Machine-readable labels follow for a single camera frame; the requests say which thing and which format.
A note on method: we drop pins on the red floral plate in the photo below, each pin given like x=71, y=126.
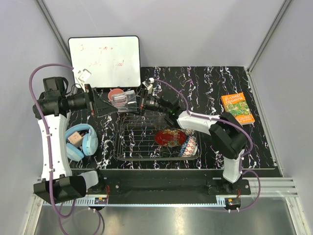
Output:
x=170, y=137

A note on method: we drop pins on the light blue headphones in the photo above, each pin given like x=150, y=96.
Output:
x=89, y=142

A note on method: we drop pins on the blue and red patterned bowl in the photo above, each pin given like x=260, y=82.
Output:
x=189, y=147

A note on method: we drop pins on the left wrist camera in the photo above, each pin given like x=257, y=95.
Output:
x=80, y=77

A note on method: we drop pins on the white dry-erase board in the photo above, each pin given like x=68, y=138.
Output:
x=114, y=61

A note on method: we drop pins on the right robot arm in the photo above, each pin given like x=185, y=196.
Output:
x=226, y=132

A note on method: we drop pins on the orange paperback book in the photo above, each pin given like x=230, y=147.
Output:
x=236, y=104

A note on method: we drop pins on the black wire dish rack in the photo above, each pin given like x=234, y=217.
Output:
x=149, y=138

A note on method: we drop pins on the clear plastic tumbler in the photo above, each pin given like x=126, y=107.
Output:
x=119, y=101

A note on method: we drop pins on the brown patterned bowl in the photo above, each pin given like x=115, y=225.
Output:
x=188, y=132

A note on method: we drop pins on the pink power adapter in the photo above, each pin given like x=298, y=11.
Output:
x=75, y=139

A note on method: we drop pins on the clear glass plate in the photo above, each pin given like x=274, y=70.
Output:
x=160, y=123

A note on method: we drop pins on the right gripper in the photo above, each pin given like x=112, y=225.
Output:
x=136, y=107

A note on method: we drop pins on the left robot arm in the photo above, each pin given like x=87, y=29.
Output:
x=58, y=184

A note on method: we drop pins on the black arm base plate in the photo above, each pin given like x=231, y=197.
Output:
x=122, y=181

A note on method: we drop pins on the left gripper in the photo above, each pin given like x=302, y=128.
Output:
x=97, y=105

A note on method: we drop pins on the pink plastic cup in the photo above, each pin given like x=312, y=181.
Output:
x=114, y=92

